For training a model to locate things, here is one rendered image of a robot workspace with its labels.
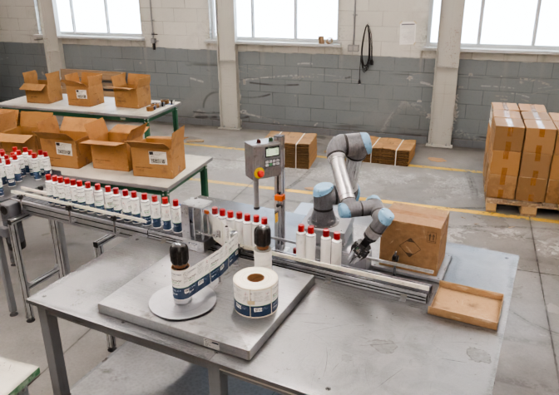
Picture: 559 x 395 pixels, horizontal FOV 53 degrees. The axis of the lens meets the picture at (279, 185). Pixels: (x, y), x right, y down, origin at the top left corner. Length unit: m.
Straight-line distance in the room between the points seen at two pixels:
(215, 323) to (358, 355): 0.62
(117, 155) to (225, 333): 2.61
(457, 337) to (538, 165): 3.61
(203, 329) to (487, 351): 1.18
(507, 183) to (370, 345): 3.80
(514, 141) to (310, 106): 3.53
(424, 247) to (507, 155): 3.13
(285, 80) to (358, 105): 1.16
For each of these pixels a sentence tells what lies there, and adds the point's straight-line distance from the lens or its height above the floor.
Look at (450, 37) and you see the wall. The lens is 7.93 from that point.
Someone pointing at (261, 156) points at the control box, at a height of 1.41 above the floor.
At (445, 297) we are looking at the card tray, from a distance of 2.85.
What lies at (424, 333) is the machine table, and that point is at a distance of 2.58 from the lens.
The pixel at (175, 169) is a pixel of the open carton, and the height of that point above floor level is 0.84.
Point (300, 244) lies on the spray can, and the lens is 2.90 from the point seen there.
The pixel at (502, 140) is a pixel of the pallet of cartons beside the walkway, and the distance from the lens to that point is 5.88.
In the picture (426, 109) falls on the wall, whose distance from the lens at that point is 8.15.
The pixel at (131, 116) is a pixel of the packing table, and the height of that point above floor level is 0.77.
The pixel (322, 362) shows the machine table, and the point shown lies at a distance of 2.36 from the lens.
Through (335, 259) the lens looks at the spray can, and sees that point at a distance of 2.85.
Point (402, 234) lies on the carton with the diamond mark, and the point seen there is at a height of 1.05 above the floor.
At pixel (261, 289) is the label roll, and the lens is 2.45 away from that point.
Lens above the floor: 2.30
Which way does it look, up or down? 21 degrees down
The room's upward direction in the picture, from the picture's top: straight up
